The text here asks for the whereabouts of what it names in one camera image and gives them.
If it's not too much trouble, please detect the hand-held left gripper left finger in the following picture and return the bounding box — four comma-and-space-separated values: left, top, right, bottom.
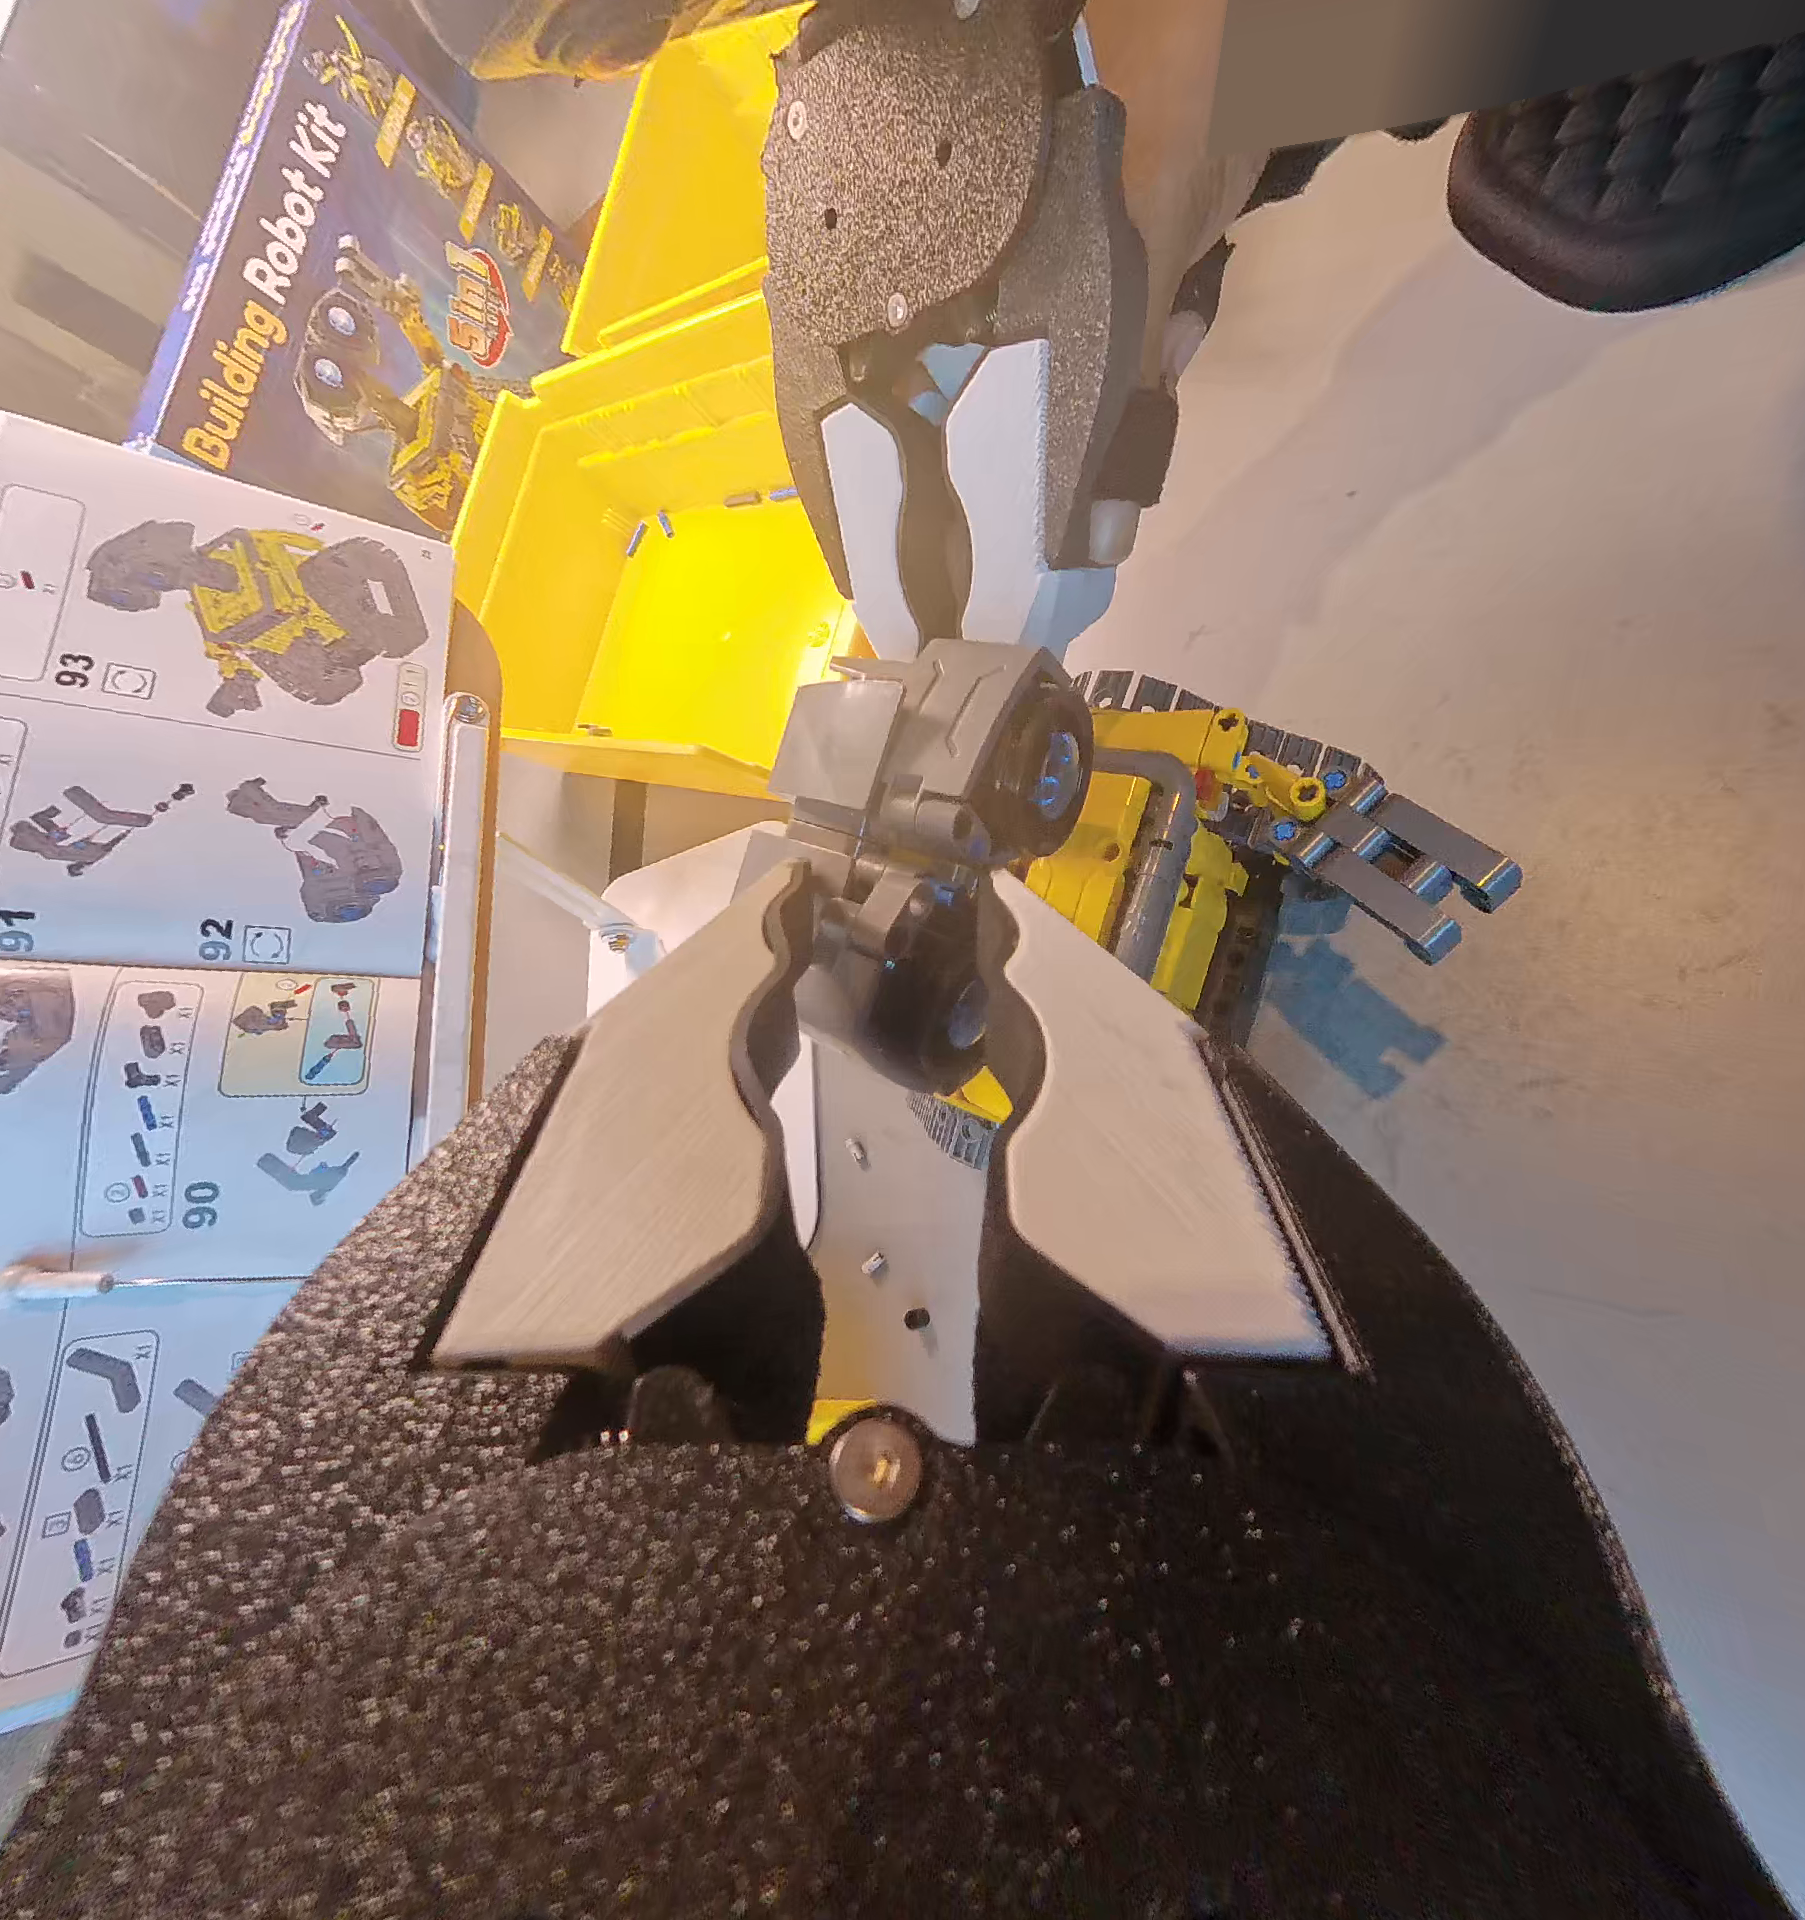
432, 864, 818, 1375

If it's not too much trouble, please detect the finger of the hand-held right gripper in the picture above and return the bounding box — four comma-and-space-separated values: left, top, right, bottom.
813, 391, 985, 668
957, 325, 1109, 663

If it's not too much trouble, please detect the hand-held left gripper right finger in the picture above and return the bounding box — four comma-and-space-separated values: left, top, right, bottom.
981, 870, 1360, 1375

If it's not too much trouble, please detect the yellow tracked toy robot body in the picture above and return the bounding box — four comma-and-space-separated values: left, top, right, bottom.
932, 669, 1528, 1127

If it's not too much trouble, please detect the yellow plastic bin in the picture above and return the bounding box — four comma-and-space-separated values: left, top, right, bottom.
453, 287, 865, 805
559, 0, 818, 363

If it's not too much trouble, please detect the white book stand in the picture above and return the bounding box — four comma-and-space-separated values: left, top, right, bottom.
422, 692, 994, 1447

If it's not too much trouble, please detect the building instruction booklet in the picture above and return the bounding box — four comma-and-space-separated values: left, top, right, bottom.
0, 391, 461, 1749

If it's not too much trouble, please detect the robot kit box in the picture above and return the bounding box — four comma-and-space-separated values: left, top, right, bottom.
131, 0, 590, 542

